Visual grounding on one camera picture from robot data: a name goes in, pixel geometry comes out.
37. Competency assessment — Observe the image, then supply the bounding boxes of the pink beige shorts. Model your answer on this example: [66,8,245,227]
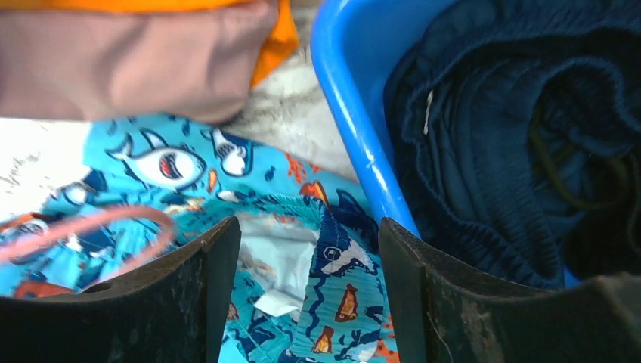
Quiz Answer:
[1,1,278,123]

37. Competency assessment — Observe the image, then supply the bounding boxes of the navy shorts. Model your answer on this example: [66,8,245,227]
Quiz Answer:
[398,1,640,290]

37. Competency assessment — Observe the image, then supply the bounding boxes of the blue shark print shorts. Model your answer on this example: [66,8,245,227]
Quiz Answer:
[1,115,398,362]

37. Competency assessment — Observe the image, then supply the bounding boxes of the pink hanger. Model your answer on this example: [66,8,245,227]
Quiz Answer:
[1,206,175,299]

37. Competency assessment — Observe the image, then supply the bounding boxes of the blue plastic bin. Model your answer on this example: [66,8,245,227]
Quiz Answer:
[309,0,582,290]

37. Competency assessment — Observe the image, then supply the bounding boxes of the orange shorts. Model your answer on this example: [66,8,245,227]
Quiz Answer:
[1,0,299,86]

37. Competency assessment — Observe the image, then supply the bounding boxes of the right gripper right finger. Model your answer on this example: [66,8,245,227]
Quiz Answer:
[379,218,640,362]

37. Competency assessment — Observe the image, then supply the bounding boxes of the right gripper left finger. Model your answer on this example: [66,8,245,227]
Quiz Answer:
[1,217,241,362]

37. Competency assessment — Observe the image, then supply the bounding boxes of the black shorts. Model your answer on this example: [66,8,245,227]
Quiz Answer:
[528,106,640,280]

